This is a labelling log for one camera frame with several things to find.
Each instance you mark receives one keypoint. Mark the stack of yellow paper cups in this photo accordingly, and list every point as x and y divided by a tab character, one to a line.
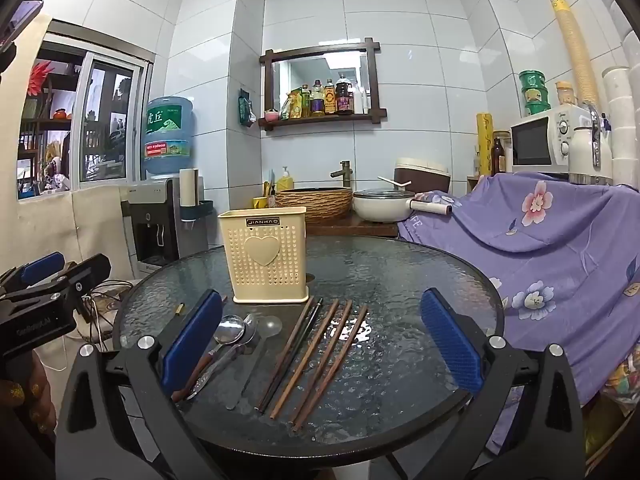
575	50

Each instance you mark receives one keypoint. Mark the small wooden box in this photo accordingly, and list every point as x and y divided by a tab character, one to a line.
472	182

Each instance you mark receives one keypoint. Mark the dark sauce bottle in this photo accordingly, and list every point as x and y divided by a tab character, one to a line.
317	100

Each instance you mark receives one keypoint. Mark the sliding window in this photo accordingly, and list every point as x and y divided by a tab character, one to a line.
105	120

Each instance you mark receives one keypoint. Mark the blue water jug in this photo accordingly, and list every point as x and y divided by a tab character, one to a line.
167	135

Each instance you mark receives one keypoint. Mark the yellow jar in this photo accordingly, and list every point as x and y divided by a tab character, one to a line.
566	94

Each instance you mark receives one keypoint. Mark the brown wooden chopstick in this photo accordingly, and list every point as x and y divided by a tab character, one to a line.
304	359
330	368
285	355
321	361

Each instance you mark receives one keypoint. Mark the stack of white cups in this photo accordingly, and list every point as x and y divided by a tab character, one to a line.
622	110

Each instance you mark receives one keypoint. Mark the water dispenser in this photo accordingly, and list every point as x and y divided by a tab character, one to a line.
150	220

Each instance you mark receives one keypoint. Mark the bronze faucet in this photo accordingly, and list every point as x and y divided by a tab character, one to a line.
344	172

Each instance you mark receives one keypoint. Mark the white plastic bottle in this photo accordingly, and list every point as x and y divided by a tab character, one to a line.
361	100

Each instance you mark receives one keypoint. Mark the purple floral cloth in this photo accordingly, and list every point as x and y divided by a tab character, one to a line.
550	260

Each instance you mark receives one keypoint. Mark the brown glass bottle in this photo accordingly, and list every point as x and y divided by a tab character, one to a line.
498	160

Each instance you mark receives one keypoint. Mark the white microwave oven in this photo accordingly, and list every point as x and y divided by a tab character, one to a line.
532	140

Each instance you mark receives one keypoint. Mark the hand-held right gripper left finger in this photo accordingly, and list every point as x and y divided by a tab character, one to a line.
192	342

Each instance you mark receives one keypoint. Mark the clear plastic spoon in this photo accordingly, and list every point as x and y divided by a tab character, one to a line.
271	326

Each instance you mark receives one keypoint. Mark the pink small bowl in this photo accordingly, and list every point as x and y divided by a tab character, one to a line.
271	116

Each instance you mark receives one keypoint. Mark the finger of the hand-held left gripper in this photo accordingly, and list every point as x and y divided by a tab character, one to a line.
82	275
44	267

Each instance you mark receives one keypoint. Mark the yellow oil bottle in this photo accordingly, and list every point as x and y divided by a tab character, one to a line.
306	102

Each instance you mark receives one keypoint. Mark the amber sauce bottle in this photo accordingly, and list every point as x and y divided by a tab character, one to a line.
329	99

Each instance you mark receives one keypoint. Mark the yellow cup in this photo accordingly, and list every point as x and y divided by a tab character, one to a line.
260	203

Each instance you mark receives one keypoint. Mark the cream perforated utensil holder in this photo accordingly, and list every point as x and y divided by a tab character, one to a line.
240	260

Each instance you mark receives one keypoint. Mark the red artificial flower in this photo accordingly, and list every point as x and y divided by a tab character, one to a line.
40	77

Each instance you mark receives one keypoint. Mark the yellow soap dispenser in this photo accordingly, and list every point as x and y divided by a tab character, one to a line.
285	181

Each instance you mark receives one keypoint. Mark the wooden counter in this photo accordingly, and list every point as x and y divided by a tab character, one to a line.
350	229

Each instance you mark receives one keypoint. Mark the person's left hand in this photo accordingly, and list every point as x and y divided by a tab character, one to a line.
27	395

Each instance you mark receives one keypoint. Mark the tall yellow box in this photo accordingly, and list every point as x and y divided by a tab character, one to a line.
484	145

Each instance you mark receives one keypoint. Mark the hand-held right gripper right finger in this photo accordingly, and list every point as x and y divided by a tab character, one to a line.
452	342

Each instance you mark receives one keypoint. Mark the green hanging packet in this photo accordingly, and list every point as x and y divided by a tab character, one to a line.
247	109

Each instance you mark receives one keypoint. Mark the wood framed mirror shelf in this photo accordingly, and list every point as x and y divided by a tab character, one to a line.
320	60

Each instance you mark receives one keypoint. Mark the wicker wash basin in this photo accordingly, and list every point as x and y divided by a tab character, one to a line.
315	205

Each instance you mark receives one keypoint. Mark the large dark soy bottle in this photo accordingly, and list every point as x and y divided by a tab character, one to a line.
344	96

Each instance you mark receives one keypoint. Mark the all-metal spoon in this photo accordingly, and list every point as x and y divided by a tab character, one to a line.
250	331

